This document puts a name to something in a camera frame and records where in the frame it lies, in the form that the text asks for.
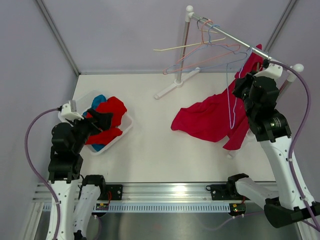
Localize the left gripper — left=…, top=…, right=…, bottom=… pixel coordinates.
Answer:
left=66, top=108, right=113, bottom=153

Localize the red t shirt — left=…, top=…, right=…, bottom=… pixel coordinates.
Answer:
left=85, top=94, right=127, bottom=151

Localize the blue t shirt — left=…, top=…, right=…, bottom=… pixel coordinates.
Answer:
left=85, top=94, right=108, bottom=152

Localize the pink wire hanger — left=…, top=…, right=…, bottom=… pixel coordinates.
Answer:
left=162, top=20, right=241, bottom=75

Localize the light blue wire hanger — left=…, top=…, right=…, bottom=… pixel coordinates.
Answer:
left=162, top=24, right=251, bottom=75

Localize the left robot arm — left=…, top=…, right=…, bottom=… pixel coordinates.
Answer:
left=46, top=108, right=113, bottom=240

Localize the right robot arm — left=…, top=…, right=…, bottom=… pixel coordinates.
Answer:
left=226, top=71, right=320, bottom=228

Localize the magenta t shirt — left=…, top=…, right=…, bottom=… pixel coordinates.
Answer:
left=170, top=43, right=265, bottom=151

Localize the white clothes rack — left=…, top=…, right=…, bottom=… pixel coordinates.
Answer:
left=153, top=5, right=305, bottom=160

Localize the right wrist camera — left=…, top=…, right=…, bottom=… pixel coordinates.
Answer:
left=253, top=59, right=283, bottom=80

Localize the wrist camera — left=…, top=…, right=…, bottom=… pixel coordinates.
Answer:
left=58, top=100, right=84, bottom=122
left=253, top=59, right=283, bottom=80

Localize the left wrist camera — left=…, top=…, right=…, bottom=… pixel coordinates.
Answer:
left=58, top=100, right=84, bottom=122

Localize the cream wire hanger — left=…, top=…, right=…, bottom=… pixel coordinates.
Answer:
left=153, top=16, right=225, bottom=52

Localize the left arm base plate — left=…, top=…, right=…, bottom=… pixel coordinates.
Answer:
left=98, top=184, right=123, bottom=201

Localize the aluminium rail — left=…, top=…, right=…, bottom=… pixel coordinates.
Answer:
left=31, top=181, right=278, bottom=203

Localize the white slotted cable duct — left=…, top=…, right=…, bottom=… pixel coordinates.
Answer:
left=42, top=202, right=232, bottom=213

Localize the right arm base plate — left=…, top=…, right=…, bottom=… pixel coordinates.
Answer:
left=205, top=183, right=249, bottom=201

